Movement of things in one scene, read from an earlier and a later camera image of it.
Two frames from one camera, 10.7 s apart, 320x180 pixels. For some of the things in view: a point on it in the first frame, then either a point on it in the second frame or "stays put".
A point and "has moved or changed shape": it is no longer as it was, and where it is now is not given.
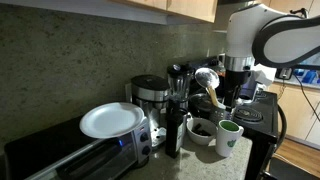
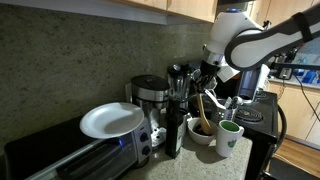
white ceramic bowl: x=200 y=131 stays put
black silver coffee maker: x=150 y=92 stays put
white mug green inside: x=227 y=137 stays put
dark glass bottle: x=174 y=115 stays put
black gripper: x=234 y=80 → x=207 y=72
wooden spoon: x=211 y=91 has moved or changed shape
